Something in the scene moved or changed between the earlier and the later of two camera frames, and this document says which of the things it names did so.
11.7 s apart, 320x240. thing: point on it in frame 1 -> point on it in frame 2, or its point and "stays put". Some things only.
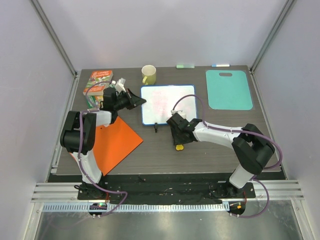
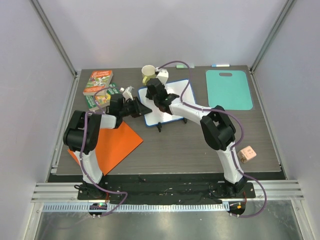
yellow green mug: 149,73 stays put
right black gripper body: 178,128 -> 153,83
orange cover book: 98,76 stays put
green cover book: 96,100 stays put
